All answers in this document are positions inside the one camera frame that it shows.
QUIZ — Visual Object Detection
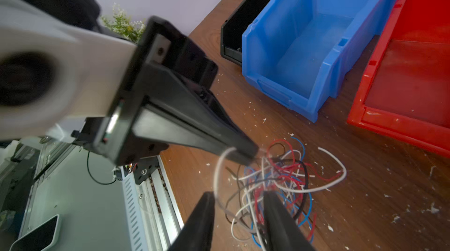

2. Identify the small green potted plant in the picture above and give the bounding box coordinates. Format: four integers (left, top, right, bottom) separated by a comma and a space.
100, 3, 146, 43

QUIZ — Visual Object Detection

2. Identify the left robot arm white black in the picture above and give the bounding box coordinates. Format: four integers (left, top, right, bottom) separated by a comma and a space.
1, 0, 259, 165

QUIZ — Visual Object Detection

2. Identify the blue plastic bin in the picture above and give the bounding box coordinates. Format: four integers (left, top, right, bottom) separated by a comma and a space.
242, 0, 396, 122

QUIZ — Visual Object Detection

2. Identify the coloured cable bundle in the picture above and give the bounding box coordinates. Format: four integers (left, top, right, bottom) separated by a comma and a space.
223, 136, 317, 250

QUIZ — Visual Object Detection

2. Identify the red plastic bin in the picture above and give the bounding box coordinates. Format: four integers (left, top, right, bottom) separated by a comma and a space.
348, 0, 450, 157

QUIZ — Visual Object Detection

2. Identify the black plastic bin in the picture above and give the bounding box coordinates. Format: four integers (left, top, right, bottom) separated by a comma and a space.
220, 0, 271, 66

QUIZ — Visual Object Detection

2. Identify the smartphone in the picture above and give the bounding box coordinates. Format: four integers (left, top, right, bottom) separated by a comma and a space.
9, 214, 61, 251

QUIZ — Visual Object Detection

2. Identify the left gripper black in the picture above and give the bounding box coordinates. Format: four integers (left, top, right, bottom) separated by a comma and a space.
73, 16, 259, 165

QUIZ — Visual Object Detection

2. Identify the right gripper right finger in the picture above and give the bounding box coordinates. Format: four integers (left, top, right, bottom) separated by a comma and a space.
263, 191, 314, 251

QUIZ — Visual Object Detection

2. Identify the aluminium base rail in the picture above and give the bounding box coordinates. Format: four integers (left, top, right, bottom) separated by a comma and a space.
20, 141, 184, 251

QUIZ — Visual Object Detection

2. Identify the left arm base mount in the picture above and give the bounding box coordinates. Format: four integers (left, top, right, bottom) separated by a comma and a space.
113, 156, 159, 185

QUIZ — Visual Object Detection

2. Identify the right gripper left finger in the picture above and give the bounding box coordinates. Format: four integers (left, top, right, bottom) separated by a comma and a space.
168, 192, 215, 251

